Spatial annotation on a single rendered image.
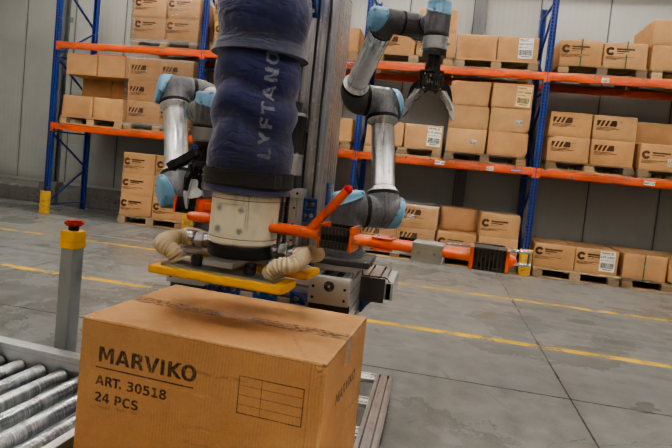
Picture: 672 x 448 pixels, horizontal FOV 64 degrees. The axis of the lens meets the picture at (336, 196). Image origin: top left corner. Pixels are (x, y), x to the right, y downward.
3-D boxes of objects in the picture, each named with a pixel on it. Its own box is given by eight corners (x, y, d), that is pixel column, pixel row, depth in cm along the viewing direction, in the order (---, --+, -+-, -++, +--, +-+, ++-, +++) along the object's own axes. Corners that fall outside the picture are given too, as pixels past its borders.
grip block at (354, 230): (314, 248, 127) (317, 223, 127) (326, 244, 137) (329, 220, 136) (349, 253, 125) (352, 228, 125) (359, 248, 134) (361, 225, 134)
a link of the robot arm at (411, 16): (397, 14, 176) (410, 6, 165) (429, 20, 179) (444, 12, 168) (394, 39, 176) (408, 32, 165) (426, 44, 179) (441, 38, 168)
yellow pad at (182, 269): (146, 272, 128) (148, 251, 128) (170, 266, 138) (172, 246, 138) (280, 296, 120) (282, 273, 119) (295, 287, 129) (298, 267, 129)
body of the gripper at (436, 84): (416, 89, 160) (421, 47, 159) (417, 93, 168) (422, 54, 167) (443, 90, 158) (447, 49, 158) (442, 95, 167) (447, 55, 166)
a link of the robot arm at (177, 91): (204, 202, 191) (198, 71, 210) (160, 200, 184) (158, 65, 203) (195, 214, 200) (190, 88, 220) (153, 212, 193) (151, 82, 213)
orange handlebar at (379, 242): (145, 217, 141) (146, 203, 141) (203, 211, 170) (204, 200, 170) (516, 272, 117) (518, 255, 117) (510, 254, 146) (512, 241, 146)
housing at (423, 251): (409, 261, 123) (412, 241, 123) (413, 257, 129) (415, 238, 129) (441, 265, 121) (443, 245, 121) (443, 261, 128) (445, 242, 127)
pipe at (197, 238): (153, 256, 130) (155, 232, 130) (205, 245, 154) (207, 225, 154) (285, 278, 121) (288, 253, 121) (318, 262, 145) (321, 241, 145)
